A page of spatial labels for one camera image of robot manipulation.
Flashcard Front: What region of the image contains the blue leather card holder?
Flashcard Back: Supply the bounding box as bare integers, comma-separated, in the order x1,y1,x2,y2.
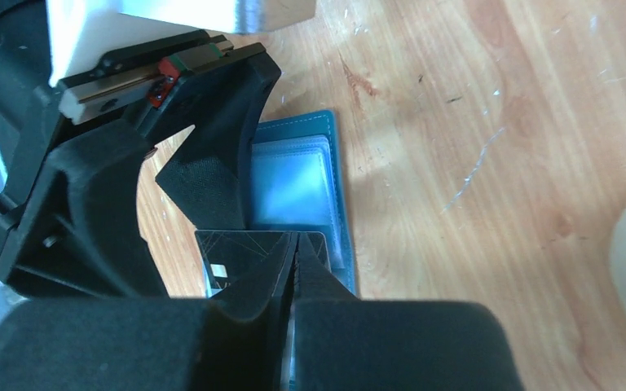
205,109,359,298

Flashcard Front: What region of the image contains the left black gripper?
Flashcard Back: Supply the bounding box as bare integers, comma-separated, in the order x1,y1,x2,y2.
0,31,281,298

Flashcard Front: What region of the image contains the black VIP credit card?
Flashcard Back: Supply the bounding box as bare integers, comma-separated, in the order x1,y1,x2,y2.
194,230,331,298

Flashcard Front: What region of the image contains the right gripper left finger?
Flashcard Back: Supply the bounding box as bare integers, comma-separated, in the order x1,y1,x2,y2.
0,233,298,390

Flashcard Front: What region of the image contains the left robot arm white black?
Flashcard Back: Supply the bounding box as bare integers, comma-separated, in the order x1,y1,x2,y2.
0,1,280,298

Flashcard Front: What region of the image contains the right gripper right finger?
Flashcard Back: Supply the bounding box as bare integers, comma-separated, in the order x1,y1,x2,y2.
293,236,523,390

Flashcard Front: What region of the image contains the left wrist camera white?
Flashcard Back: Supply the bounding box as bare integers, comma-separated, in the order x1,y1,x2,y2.
46,0,316,86

